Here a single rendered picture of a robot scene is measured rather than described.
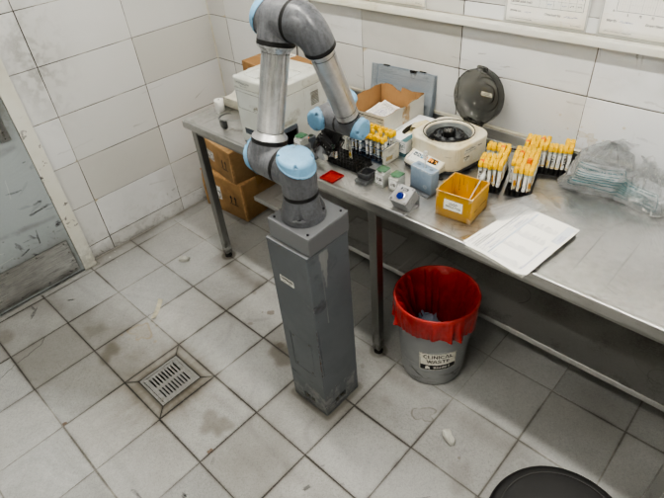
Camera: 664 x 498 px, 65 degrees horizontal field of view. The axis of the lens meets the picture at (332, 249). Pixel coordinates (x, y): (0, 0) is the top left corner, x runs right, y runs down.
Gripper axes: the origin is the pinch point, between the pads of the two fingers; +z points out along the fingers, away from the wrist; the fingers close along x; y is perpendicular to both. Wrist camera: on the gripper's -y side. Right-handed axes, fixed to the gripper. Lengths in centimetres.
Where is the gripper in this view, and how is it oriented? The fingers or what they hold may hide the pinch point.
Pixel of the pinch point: (316, 153)
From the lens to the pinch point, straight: 212.8
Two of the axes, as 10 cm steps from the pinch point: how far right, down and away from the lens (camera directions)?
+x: 6.8, -5.0, 5.4
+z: -3.0, 4.8, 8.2
